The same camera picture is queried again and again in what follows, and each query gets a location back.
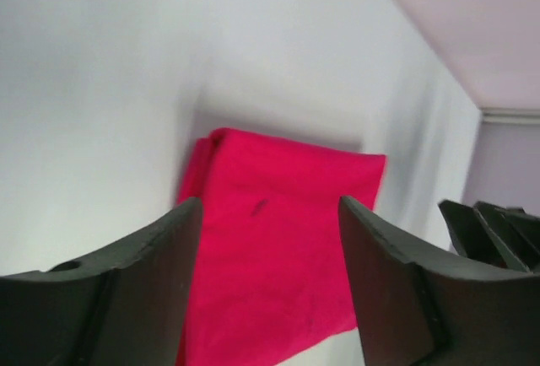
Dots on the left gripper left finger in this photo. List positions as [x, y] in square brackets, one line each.
[123, 304]

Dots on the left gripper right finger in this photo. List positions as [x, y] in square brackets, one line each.
[416, 304]

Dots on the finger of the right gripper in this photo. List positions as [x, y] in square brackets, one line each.
[505, 237]

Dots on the magenta red t-shirt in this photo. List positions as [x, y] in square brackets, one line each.
[270, 280]

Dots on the right corner aluminium post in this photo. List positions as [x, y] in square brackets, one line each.
[508, 116]

